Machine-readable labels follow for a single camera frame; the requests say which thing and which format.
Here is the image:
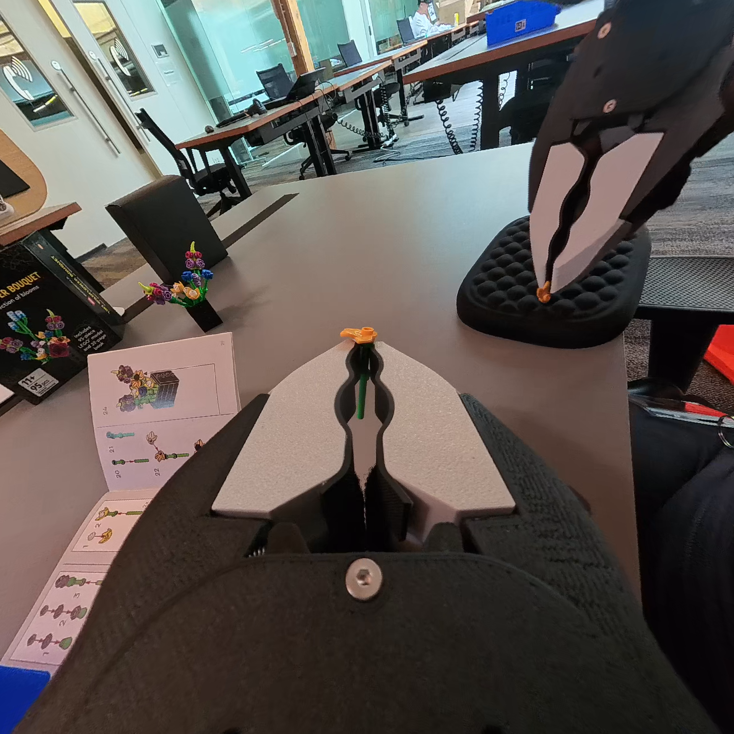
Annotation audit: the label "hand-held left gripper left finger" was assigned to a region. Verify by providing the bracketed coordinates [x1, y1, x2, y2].
[214, 341, 359, 549]

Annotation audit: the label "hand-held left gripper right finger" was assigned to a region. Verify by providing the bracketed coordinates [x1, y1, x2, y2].
[370, 341, 517, 549]

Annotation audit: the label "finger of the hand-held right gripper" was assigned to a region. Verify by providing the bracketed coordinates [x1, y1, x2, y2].
[529, 140, 588, 293]
[549, 130, 666, 297]

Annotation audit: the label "green lego stem piece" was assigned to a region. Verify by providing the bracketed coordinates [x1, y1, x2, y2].
[352, 343, 372, 421]

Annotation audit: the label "lego flower model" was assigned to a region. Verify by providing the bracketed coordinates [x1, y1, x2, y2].
[139, 240, 224, 333]

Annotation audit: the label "black lego set box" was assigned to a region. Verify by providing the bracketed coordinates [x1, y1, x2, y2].
[0, 235, 127, 404]

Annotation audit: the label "blue plastic bin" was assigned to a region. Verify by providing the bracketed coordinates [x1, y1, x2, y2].
[0, 666, 52, 734]

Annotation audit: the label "lego instruction booklet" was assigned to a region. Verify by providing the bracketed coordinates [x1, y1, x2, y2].
[3, 333, 242, 672]

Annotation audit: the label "black honeycomb cushion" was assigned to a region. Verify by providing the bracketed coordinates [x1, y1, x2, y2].
[457, 216, 652, 349]

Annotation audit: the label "grey mesh office chair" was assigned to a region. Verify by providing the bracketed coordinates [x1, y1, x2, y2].
[633, 255, 734, 322]

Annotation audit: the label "blue bins on far desk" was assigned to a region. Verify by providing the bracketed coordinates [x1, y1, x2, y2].
[484, 0, 563, 47]

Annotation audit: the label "orange plastic object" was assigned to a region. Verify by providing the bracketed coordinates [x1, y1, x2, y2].
[702, 325, 734, 385]

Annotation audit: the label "plain black box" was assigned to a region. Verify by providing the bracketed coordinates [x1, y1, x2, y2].
[106, 175, 228, 287]

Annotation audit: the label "long wooden desk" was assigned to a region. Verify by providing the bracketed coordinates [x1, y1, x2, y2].
[175, 0, 609, 190]

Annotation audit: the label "black office chair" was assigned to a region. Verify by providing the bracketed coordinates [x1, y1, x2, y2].
[133, 107, 242, 198]

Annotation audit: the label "wood-framed dark screen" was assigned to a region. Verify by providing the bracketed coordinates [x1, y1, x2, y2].
[0, 129, 49, 224]

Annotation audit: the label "red pouch with key ring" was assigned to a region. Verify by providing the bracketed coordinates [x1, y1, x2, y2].
[629, 393, 734, 450]

